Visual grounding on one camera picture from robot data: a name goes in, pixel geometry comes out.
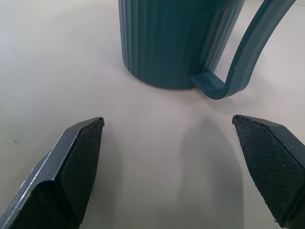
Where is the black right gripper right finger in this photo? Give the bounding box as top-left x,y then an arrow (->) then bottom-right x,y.
232,114 -> 305,229

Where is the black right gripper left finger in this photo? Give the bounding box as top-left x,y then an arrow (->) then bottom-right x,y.
0,116 -> 105,229

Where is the dark teal ribbed mug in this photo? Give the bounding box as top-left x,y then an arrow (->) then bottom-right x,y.
118,0 -> 297,100

